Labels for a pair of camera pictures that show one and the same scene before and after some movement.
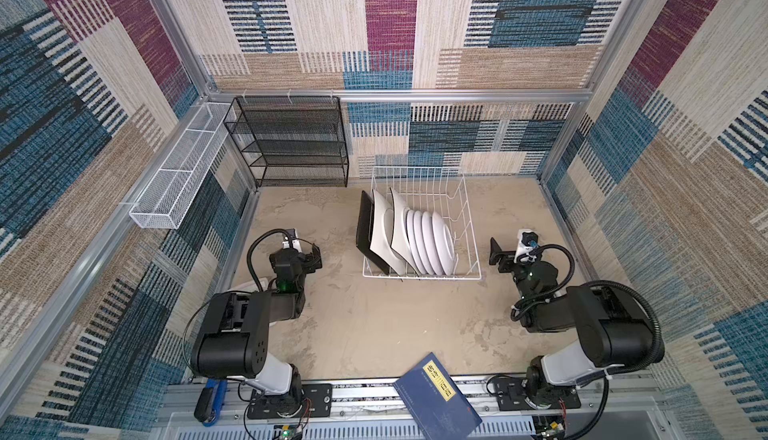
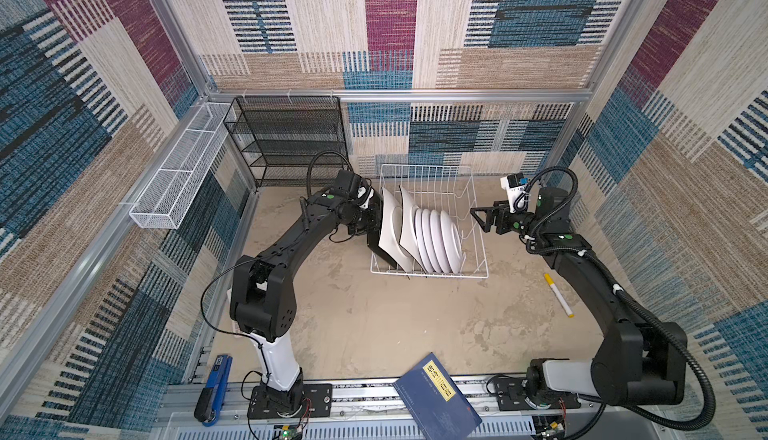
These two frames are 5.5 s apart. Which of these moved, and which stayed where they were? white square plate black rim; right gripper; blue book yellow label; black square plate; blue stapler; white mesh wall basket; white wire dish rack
Moved: white square plate black rim; black square plate; right gripper
Stayed: blue stapler; white wire dish rack; white mesh wall basket; blue book yellow label
